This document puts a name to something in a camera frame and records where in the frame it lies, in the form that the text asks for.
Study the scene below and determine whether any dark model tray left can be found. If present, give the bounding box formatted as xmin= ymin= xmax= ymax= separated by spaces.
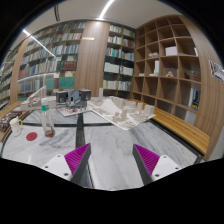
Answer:
xmin=0 ymin=111 xmax=22 ymax=132

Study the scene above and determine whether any white cup yellow handle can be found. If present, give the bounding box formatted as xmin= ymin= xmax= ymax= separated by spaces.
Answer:
xmin=9 ymin=117 xmax=23 ymax=136

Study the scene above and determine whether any white long architectural model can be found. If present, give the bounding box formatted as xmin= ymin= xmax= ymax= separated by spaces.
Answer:
xmin=20 ymin=86 xmax=56 ymax=111

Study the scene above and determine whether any grey building architectural model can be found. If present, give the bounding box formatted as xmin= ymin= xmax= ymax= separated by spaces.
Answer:
xmin=56 ymin=89 xmax=91 ymax=117

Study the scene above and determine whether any wooden bench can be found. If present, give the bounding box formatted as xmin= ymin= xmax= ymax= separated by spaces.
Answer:
xmin=152 ymin=108 xmax=210 ymax=164

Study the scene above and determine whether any white city architectural model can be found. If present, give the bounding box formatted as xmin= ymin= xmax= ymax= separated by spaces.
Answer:
xmin=88 ymin=88 xmax=155 ymax=130

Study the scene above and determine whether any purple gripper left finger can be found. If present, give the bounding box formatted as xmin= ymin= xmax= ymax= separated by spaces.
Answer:
xmin=41 ymin=142 xmax=92 ymax=186

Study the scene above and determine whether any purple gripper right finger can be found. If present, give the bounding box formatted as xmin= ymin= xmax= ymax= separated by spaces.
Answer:
xmin=132 ymin=143 xmax=183 ymax=186

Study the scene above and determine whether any wall poster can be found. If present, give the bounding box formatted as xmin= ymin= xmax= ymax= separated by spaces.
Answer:
xmin=209 ymin=61 xmax=224 ymax=83

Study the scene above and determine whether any wooden cubby shelf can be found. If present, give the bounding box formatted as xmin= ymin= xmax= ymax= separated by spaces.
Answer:
xmin=132 ymin=15 xmax=201 ymax=124

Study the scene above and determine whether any red round coaster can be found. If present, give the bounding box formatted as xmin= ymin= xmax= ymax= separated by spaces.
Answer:
xmin=26 ymin=132 xmax=37 ymax=141

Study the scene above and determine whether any large curved bookshelf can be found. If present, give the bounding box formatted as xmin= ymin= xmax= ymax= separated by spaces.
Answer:
xmin=0 ymin=21 xmax=86 ymax=108

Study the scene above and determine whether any clear plastic water bottle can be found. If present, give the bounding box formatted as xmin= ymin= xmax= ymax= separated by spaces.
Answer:
xmin=41 ymin=98 xmax=55 ymax=138

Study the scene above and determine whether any dark centre bookshelf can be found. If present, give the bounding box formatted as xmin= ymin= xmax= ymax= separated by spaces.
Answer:
xmin=103 ymin=23 xmax=135 ymax=98

